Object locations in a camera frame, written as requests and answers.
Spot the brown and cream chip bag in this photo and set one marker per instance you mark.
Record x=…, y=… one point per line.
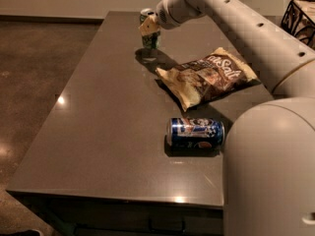
x=205, y=79

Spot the green soda can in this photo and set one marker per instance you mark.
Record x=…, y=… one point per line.
x=149, y=41

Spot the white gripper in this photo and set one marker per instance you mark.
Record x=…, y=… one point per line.
x=167, y=16

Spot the black wire basket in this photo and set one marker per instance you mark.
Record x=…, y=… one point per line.
x=299, y=21

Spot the dark cabinet under table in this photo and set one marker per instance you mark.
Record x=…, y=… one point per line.
x=74, y=216

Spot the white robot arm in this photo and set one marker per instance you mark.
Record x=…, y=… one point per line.
x=268, y=168

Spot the blue Pepsi can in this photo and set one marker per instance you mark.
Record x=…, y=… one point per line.
x=189, y=133

